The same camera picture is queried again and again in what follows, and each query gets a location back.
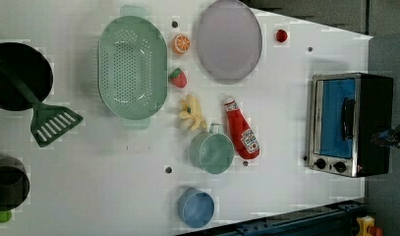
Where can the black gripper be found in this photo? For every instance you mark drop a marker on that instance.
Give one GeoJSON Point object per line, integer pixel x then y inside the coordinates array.
{"type": "Point", "coordinates": [389, 138]}

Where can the black toaster oven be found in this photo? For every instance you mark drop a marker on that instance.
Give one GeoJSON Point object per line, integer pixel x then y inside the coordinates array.
{"type": "Point", "coordinates": [347, 110]}

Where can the red ketchup bottle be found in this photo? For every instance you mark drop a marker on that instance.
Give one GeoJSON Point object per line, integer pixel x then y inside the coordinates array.
{"type": "Point", "coordinates": [242, 135]}

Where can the small red tomato toy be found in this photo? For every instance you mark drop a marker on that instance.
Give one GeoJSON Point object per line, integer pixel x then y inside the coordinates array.
{"type": "Point", "coordinates": [281, 35]}

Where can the lavender round plate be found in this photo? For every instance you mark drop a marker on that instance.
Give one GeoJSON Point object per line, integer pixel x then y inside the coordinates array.
{"type": "Point", "coordinates": [229, 40]}

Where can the peeled banana toy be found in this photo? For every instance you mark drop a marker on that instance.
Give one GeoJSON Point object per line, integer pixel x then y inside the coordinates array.
{"type": "Point", "coordinates": [191, 114]}

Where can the blue plastic cup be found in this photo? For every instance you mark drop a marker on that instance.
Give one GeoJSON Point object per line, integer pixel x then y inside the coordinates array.
{"type": "Point", "coordinates": [196, 208]}

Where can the red strawberry toy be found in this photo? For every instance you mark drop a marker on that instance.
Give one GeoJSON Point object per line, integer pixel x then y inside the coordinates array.
{"type": "Point", "coordinates": [178, 78]}

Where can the orange slice toy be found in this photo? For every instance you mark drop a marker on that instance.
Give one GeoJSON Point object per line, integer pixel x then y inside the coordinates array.
{"type": "Point", "coordinates": [181, 44]}

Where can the green plastic colander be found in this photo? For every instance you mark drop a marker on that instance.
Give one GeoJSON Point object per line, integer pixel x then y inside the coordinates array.
{"type": "Point", "coordinates": [132, 67]}

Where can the green slotted spatula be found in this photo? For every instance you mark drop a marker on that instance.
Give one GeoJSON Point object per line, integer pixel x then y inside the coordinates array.
{"type": "Point", "coordinates": [49, 122]}

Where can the black round pot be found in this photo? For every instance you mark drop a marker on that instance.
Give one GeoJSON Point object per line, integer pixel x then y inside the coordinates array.
{"type": "Point", "coordinates": [31, 67]}

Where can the dark grey cup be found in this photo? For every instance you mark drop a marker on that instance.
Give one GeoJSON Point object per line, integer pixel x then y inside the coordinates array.
{"type": "Point", "coordinates": [14, 183]}

